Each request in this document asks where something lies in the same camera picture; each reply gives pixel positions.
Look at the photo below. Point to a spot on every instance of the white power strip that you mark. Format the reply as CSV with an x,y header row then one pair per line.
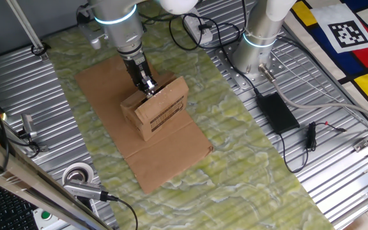
x,y
200,35

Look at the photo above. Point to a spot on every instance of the flat brown cardboard sheet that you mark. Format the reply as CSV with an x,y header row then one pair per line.
x,y
165,159

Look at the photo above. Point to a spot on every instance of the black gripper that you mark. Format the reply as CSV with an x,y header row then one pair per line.
x,y
136,68

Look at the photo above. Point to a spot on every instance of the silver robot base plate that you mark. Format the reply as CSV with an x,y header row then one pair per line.
x,y
280,64

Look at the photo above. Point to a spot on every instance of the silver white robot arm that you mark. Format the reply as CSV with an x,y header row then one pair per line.
x,y
120,28

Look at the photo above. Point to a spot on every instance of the open cardboard box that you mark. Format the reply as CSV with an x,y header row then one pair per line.
x,y
235,159

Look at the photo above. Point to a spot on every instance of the black power adapter brick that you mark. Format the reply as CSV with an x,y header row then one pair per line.
x,y
278,113

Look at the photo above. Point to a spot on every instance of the brown cardboard box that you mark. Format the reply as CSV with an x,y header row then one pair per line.
x,y
158,108

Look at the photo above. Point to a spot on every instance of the black keyboard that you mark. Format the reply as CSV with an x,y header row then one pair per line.
x,y
8,211

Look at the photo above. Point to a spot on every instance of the grey box green button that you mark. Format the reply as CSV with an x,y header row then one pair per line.
x,y
45,217

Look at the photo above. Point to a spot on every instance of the round steel bowl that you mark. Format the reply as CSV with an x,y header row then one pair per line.
x,y
77,174

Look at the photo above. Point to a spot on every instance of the aluminium pole with clamp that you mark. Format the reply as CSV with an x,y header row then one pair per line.
x,y
27,28

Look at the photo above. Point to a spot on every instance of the white sheet black marker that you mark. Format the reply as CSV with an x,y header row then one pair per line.
x,y
347,32

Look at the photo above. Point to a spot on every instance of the aluminium frame bar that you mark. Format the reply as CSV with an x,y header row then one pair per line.
x,y
27,182

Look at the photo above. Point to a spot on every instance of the colourful block pattern cloth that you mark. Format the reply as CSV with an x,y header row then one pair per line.
x,y
363,54

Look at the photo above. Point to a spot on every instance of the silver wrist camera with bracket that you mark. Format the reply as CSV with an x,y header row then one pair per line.
x,y
89,33

